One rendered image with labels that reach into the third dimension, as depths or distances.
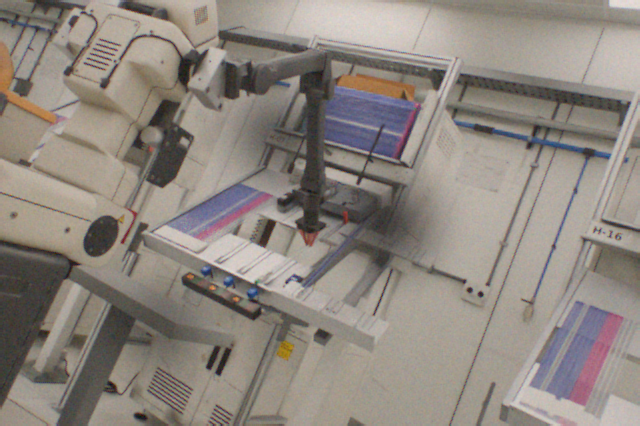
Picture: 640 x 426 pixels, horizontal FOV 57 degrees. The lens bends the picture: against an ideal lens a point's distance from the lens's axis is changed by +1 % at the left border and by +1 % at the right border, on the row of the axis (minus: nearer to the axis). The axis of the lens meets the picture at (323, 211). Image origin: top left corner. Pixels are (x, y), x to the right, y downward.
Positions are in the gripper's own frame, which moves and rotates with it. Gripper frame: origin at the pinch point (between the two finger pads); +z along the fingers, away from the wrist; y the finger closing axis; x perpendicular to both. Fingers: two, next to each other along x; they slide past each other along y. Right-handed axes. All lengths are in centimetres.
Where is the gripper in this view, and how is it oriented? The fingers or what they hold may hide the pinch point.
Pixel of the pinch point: (309, 244)
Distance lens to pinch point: 218.0
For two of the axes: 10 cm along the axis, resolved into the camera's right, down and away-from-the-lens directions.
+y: -8.1, -3.0, 5.0
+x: -5.8, 3.2, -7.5
